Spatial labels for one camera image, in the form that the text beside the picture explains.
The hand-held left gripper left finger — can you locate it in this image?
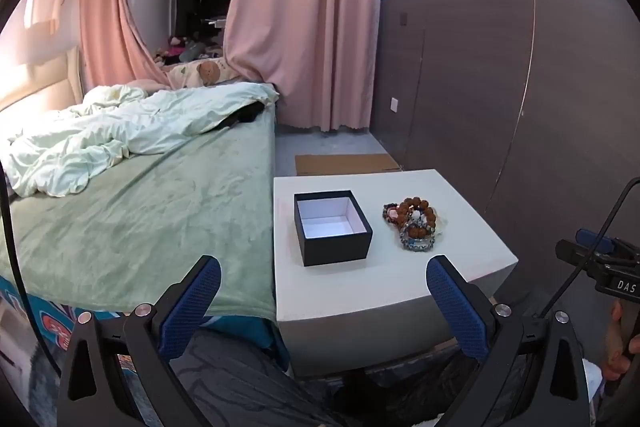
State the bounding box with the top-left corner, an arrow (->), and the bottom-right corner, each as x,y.
59,254 -> 223,427

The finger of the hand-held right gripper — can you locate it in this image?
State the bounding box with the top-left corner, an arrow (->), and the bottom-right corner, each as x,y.
556,228 -> 640,280

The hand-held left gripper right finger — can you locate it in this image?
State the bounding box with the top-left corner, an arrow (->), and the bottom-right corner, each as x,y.
426,255 -> 593,427

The brown bead bracelet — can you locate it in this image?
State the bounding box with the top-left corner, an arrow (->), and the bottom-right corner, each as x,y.
397,196 -> 437,228

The black box with white inside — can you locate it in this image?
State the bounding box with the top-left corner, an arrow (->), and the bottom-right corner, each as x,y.
293,189 -> 374,268

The person's right hand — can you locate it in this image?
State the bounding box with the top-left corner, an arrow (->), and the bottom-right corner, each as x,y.
601,297 -> 640,383

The green bedsheet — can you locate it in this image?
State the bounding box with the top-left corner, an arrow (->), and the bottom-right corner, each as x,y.
0,107 -> 278,323

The white low table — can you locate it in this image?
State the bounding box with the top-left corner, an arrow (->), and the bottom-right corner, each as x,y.
272,168 -> 520,378

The blue printed blanket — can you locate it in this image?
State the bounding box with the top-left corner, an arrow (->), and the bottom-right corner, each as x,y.
0,277 -> 291,375

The flat cardboard sheet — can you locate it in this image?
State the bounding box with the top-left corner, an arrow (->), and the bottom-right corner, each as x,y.
295,153 -> 401,178

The black garment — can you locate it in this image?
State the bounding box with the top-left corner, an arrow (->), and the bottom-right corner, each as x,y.
220,102 -> 266,130

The pale crumpled duvet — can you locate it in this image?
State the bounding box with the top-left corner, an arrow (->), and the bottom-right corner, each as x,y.
0,82 -> 280,198

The pink pillow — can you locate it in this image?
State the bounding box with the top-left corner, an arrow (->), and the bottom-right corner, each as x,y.
120,78 -> 168,92

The bear print pillow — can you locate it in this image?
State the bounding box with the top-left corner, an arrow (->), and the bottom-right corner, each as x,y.
165,57 -> 251,90

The pile of plush toys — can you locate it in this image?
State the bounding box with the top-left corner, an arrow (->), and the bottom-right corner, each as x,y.
152,34 -> 223,68

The beige padded headboard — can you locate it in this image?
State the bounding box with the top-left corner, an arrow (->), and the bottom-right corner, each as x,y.
0,47 -> 83,112

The pink curtain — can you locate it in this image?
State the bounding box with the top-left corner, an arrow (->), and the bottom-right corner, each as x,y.
79,0 -> 173,90
222,0 -> 381,132

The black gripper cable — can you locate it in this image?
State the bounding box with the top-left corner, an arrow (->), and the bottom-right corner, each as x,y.
542,177 -> 640,318

